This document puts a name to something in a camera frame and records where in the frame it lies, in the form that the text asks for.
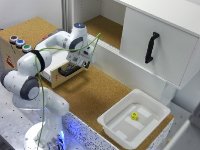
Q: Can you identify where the white cabinet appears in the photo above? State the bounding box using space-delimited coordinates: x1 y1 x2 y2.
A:
61 0 200 108

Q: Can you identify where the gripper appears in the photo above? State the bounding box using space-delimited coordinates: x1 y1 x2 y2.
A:
65 45 93 70

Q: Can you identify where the green button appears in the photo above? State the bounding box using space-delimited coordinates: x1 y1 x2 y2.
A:
21 43 33 54

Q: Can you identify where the wooden drawer box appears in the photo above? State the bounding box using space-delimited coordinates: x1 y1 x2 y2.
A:
0 16 68 84

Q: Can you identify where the green cable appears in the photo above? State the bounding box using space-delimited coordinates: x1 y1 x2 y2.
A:
32 32 102 150

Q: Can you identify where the wooden drawer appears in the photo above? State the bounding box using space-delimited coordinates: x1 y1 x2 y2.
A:
34 33 90 90

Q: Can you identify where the white plastic box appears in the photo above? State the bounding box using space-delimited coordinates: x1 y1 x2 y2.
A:
96 88 172 150

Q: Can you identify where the blue button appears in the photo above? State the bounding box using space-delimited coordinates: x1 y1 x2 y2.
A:
15 38 26 49

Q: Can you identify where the yellow block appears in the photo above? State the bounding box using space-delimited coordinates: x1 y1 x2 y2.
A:
130 112 139 121

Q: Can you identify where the white sliding door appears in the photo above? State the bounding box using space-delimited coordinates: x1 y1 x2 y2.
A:
118 6 200 91

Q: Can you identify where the red button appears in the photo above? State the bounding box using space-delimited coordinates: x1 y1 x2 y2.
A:
9 34 19 45

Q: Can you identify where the black drawer handle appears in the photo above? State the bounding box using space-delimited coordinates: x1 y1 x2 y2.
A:
58 64 84 78

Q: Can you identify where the black door handle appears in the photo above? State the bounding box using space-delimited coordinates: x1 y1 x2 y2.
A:
144 31 161 65

